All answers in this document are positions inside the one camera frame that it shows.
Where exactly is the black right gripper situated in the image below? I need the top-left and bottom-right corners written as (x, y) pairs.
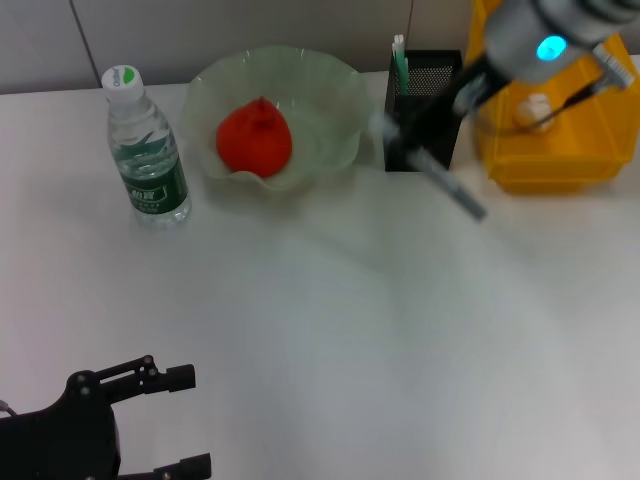
top-left (375, 52), bottom-right (506, 161)

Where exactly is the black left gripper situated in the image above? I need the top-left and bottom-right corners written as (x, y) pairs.
top-left (0, 354), bottom-right (214, 480)

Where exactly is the green pen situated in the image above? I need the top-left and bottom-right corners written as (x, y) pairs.
top-left (392, 33), bottom-right (411, 97)

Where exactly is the grey glitter pen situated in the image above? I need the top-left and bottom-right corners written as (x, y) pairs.
top-left (407, 147), bottom-right (489, 221)

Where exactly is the white paper ball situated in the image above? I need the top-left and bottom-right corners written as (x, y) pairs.
top-left (514, 92), bottom-right (555, 134)

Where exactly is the red-orange soft orange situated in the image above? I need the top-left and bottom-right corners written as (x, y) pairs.
top-left (215, 97), bottom-right (294, 179)

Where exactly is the clear green-label water bottle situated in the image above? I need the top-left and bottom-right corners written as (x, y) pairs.
top-left (101, 64), bottom-right (194, 230)

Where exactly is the black mesh pen holder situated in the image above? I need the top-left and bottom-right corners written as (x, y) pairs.
top-left (383, 49), bottom-right (466, 173)

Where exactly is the green glass fruit bowl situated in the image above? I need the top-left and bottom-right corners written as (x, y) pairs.
top-left (180, 44), bottom-right (377, 192)

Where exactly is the yellow plastic bin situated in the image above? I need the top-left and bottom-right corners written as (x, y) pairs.
top-left (464, 0), bottom-right (634, 194)

